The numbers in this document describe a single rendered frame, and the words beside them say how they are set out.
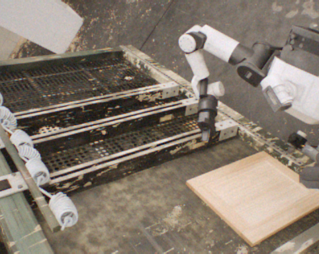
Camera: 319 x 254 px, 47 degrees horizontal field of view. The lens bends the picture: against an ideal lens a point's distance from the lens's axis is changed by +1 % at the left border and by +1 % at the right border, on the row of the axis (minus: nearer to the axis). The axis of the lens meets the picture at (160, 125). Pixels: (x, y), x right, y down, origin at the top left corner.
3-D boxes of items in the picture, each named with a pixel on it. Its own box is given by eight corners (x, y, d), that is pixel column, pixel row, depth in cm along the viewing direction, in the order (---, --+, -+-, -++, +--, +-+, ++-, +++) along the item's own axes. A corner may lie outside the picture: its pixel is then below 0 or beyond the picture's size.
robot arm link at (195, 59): (189, 77, 160) (172, 37, 153) (200, 67, 167) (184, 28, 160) (209, 73, 153) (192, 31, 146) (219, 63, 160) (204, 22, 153)
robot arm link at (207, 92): (203, 112, 166) (204, 92, 172) (224, 108, 161) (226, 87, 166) (191, 100, 158) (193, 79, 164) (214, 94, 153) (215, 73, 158)
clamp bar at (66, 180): (238, 137, 188) (249, 96, 176) (-2, 221, 125) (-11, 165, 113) (225, 127, 195) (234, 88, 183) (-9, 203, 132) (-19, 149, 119)
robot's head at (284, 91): (285, 73, 126) (270, 73, 121) (300, 96, 123) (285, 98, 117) (272, 84, 131) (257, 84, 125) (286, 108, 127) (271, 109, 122)
